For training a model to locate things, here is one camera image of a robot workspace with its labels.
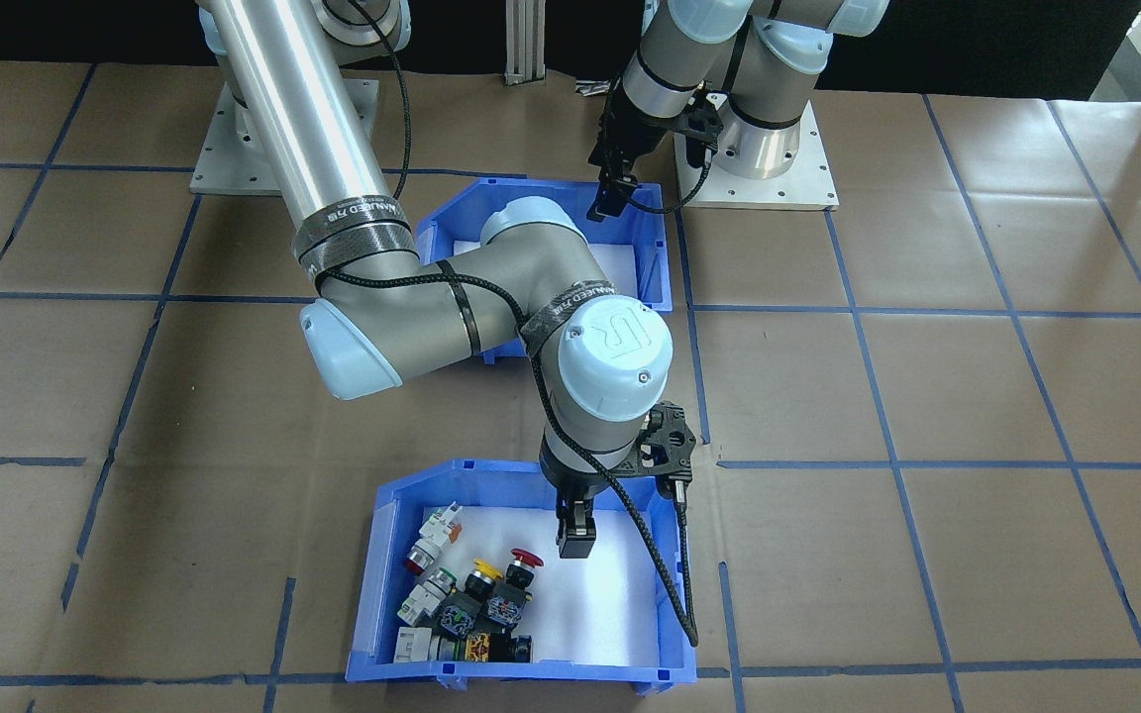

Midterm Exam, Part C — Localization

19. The red mushroom emergency button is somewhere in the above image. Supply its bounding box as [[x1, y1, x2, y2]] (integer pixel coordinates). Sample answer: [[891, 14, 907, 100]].
[[484, 547, 545, 627]]

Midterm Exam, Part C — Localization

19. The empty blue plastic bin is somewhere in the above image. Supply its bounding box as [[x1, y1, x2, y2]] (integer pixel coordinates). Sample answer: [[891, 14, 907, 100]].
[[415, 176, 675, 365]]

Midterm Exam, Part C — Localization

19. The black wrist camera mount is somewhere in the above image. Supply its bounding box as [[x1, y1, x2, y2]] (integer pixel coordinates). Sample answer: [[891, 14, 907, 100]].
[[674, 94, 727, 152], [638, 401, 698, 501]]

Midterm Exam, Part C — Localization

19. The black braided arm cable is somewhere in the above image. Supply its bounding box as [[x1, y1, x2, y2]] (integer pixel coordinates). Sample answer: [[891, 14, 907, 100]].
[[308, 0, 700, 650]]

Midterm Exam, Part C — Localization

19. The white push button green lens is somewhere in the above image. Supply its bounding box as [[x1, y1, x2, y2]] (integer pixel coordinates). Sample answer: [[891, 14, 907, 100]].
[[397, 566, 460, 627]]

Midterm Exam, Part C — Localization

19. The black switch with yellow label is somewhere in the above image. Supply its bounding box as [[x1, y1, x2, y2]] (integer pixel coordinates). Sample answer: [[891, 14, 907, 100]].
[[460, 634, 535, 665]]

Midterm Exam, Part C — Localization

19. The white push button red lens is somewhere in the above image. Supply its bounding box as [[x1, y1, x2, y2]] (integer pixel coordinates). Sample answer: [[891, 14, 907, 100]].
[[404, 503, 464, 576]]

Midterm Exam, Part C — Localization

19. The white selector switch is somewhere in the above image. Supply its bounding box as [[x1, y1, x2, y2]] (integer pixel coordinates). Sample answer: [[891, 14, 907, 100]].
[[393, 627, 465, 663]]

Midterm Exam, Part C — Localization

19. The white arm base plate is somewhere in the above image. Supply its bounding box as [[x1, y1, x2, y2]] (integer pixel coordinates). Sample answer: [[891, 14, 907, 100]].
[[672, 92, 840, 211], [190, 77, 380, 196]]

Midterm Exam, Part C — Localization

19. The yellow mushroom push button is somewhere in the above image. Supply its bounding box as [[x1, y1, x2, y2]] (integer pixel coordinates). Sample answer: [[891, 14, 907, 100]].
[[435, 558, 504, 637]]

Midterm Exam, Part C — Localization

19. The blue plastic bin with switches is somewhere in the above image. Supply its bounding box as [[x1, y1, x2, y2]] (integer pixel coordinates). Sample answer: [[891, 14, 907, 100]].
[[346, 458, 698, 694]]

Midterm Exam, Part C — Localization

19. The aluminium frame post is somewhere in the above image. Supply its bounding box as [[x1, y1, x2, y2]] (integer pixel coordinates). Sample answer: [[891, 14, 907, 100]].
[[504, 0, 549, 86]]

